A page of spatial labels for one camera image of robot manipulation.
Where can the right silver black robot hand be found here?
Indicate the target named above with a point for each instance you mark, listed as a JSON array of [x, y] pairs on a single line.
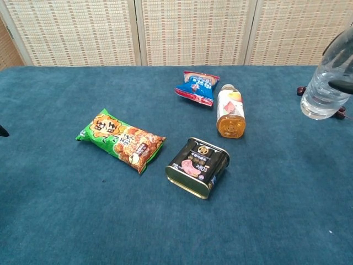
[[343, 85]]

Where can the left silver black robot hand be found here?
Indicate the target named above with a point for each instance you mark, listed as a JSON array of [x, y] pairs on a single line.
[[3, 132]]

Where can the transparent water bottle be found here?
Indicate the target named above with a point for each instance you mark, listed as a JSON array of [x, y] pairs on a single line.
[[317, 99]]

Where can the orange juice bottle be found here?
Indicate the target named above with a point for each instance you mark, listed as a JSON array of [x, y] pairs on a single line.
[[231, 113]]

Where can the dark red grape bunch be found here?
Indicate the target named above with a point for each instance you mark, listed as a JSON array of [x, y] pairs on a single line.
[[301, 91]]

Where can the beige woven screen panel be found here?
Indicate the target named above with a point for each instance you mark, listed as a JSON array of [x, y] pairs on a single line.
[[77, 30], [195, 30], [292, 30]]

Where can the brown woven screen panel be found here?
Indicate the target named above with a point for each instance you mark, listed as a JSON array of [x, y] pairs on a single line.
[[8, 49]]

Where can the blue carpet table cover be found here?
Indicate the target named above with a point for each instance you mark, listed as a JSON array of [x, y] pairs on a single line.
[[82, 215]]

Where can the green snack bag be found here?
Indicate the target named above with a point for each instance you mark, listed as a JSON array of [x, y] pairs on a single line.
[[121, 140]]

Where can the blue snack bag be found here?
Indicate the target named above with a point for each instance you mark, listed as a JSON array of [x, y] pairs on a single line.
[[197, 87]]

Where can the black luncheon meat can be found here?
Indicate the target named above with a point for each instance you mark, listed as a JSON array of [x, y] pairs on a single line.
[[195, 165]]

